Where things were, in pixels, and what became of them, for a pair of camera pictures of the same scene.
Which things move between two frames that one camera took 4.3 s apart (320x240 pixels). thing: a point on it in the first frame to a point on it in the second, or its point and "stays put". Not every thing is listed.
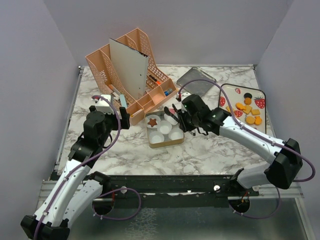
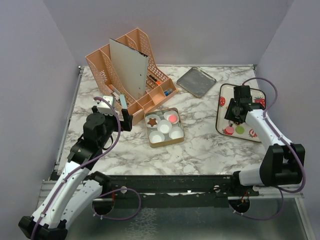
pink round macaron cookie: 172,110 to 172,118
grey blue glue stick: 166,92 stays put
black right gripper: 182,114 to 229,115
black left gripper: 125,121 stays put
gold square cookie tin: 162,129 stays put
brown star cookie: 152,122 stays put
